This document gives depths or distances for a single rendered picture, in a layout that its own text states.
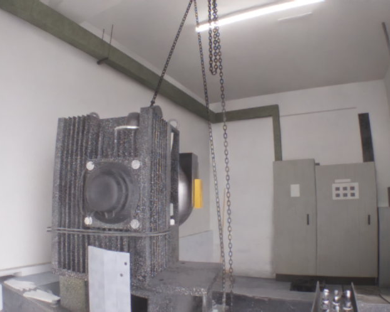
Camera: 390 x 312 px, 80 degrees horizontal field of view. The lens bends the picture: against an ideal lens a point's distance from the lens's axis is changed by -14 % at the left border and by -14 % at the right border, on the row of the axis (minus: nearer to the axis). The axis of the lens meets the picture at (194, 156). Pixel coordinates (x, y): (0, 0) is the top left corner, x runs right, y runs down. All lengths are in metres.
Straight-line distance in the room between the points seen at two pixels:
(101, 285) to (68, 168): 0.56
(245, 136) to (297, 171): 1.07
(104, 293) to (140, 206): 0.35
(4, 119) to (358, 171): 3.88
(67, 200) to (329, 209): 3.30
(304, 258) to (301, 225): 0.47
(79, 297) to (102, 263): 0.46
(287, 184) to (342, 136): 1.08
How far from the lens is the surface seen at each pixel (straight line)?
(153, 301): 1.11
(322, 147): 4.17
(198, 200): 1.49
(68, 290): 1.46
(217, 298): 1.86
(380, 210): 3.93
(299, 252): 3.97
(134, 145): 1.13
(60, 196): 1.33
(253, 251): 4.34
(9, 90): 2.17
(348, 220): 3.89
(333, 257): 3.96
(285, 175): 3.93
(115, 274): 0.93
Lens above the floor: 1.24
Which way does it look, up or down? 9 degrees up
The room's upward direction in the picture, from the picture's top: straight up
